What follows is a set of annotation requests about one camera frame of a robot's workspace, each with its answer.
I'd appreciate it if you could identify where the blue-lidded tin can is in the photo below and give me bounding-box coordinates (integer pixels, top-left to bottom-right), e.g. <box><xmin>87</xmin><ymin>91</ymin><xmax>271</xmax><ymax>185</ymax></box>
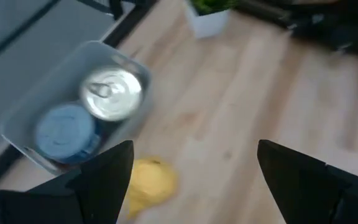
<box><xmin>33</xmin><ymin>103</ymin><xmax>103</xmax><ymax>165</ymax></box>

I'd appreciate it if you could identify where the yellow pear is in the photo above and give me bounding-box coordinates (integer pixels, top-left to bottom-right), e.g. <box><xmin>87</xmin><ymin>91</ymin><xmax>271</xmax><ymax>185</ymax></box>
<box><xmin>126</xmin><ymin>156</ymin><xmax>180</xmax><ymax>220</ymax></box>

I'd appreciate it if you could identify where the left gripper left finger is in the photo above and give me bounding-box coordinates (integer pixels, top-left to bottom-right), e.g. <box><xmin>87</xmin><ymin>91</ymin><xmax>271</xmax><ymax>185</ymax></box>
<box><xmin>0</xmin><ymin>139</ymin><xmax>135</xmax><ymax>224</ymax></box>

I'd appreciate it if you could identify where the silver can with ring pull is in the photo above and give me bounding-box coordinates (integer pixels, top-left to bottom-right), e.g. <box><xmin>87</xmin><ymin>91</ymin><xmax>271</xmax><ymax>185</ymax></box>
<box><xmin>78</xmin><ymin>67</ymin><xmax>144</xmax><ymax>123</ymax></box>

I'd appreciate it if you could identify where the grey plastic bin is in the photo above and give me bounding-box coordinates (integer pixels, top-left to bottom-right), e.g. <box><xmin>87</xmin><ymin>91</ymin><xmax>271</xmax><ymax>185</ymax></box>
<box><xmin>0</xmin><ymin>40</ymin><xmax>154</xmax><ymax>175</ymax></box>

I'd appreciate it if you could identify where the green plant in white pot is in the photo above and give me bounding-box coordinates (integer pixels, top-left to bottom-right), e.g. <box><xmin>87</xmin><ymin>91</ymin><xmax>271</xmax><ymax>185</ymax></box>
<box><xmin>183</xmin><ymin>0</ymin><xmax>239</xmax><ymax>40</ymax></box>

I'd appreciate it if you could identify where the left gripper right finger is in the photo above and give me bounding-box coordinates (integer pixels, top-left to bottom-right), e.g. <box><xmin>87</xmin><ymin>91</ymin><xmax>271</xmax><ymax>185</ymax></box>
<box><xmin>257</xmin><ymin>139</ymin><xmax>358</xmax><ymax>224</ymax></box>

